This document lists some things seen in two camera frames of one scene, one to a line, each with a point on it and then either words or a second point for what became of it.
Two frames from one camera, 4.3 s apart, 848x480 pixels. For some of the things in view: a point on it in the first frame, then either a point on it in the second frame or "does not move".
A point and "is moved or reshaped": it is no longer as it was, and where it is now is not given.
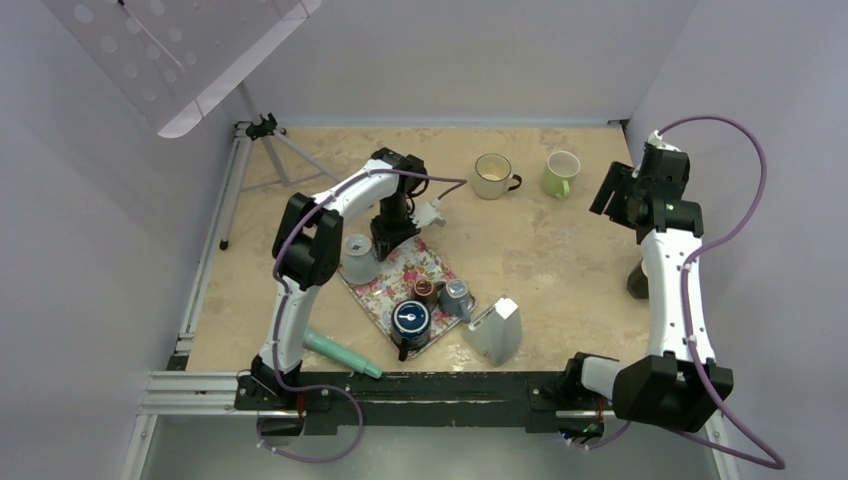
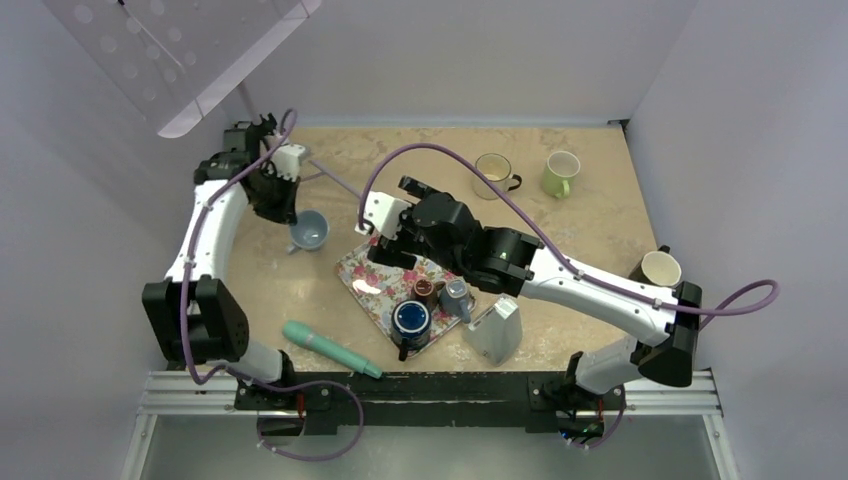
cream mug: (492, 176) does not move
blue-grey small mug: (454, 298) does not move
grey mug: (359, 261) is moved or reshaped
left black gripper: (386, 240) to (285, 213)
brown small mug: (427, 292) does not move
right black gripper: (620, 178) to (396, 252)
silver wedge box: (497, 333) does not move
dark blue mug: (410, 326) does not move
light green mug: (562, 167) does not move
